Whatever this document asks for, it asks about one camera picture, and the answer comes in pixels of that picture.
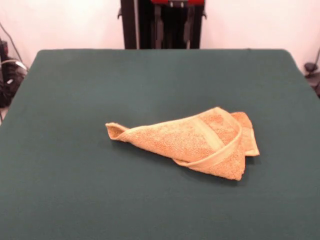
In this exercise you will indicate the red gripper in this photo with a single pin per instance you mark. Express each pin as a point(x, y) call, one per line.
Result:
point(160, 1)

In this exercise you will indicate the orange terry towel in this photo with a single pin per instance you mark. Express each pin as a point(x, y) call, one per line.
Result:
point(175, 140)

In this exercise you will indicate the black round-headed device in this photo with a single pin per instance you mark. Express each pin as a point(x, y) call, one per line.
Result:
point(313, 75)

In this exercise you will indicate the black power strip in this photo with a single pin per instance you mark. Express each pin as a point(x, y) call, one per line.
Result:
point(3, 47)

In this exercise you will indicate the dark green table cloth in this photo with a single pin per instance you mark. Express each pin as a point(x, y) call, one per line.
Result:
point(75, 175)

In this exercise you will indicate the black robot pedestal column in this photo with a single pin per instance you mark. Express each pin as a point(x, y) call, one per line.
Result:
point(130, 25)

